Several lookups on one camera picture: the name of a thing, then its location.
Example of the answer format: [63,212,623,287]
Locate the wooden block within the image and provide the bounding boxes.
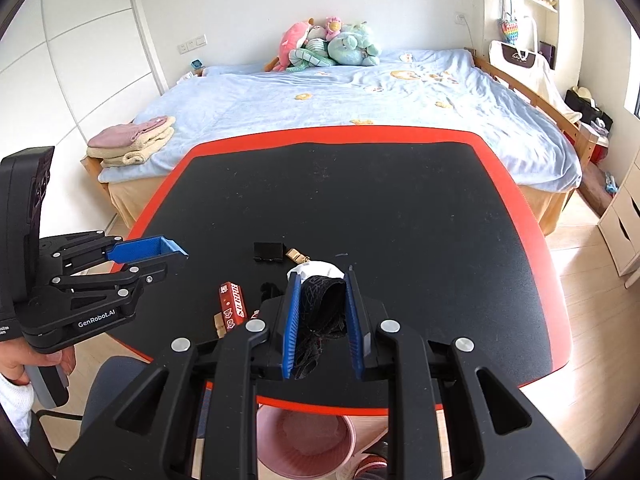
[214,312,227,338]

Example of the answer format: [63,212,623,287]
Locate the teal plush toy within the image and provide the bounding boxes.
[326,24,380,66]

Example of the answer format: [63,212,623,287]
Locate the white crumpled cloth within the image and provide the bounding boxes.
[286,260,344,283]

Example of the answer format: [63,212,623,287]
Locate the rainbow knitted bag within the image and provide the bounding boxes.
[500,0,518,46]

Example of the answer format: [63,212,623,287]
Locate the small red box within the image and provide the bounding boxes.
[219,282,248,332]

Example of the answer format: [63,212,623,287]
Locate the striped green plush toy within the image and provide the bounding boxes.
[288,26,335,72]

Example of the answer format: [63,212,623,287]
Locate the folded pink beige blankets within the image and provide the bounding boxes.
[87,116,176,167]

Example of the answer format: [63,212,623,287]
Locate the black hair clump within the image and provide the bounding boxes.
[291,276,347,380]

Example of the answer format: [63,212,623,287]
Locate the bed with blue sheet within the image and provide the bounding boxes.
[81,50,596,234]

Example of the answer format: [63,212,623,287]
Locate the white tote bag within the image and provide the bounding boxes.
[488,16,551,94]

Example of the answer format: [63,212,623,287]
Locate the person's left hand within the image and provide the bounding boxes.
[0,338,76,386]

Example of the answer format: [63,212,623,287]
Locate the red and black table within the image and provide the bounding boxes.
[113,126,572,386]

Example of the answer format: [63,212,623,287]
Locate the wooden clip by stand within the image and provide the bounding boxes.
[286,248,310,264]

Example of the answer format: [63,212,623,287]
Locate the black phone stand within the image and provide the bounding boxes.
[253,242,286,263]

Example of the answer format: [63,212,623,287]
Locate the pink plush toy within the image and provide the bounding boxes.
[265,18,314,72]

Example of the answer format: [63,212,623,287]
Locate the black office chair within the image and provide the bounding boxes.
[27,354,151,478]

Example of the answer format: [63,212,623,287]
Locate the pink trash bin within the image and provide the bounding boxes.
[256,405,356,479]

